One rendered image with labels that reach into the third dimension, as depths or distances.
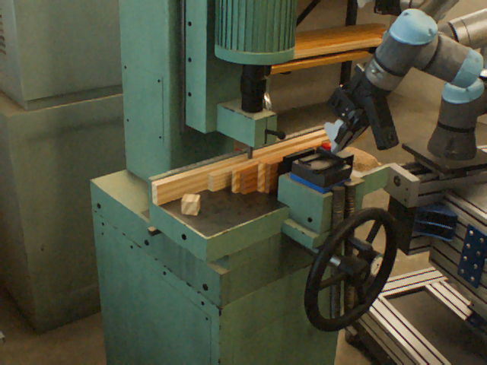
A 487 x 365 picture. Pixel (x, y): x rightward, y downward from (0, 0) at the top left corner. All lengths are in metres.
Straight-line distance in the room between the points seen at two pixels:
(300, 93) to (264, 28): 3.54
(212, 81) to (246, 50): 0.17
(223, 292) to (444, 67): 0.64
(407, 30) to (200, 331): 0.80
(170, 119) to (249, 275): 0.43
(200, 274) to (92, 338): 1.11
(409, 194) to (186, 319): 0.79
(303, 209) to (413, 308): 1.04
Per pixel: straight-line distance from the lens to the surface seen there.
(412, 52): 1.16
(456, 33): 1.32
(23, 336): 2.46
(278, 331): 1.53
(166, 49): 1.44
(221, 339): 1.39
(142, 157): 1.63
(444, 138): 1.92
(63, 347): 2.37
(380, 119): 1.23
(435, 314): 2.27
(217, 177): 1.38
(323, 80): 4.93
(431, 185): 1.90
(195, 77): 1.43
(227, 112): 1.41
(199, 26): 1.39
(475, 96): 1.89
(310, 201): 1.29
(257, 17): 1.26
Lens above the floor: 1.52
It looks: 26 degrees down
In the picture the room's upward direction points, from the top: 2 degrees clockwise
